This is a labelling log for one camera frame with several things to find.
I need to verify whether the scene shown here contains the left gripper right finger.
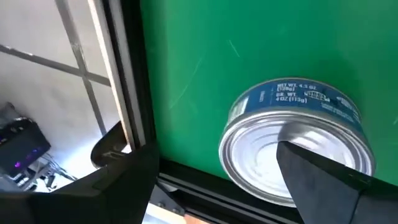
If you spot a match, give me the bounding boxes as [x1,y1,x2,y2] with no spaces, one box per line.
[275,141,398,224]

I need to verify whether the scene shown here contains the green table mat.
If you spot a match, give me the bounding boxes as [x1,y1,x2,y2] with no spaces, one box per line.
[139,0,398,187]

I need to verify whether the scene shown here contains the seafood can silver lid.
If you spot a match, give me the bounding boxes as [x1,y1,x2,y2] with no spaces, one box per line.
[218,77,376,208]

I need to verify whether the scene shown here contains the black device purple lights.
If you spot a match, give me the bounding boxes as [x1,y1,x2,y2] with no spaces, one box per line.
[0,116,52,178]

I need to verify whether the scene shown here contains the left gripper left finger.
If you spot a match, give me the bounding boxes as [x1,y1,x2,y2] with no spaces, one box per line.
[0,141,160,224]

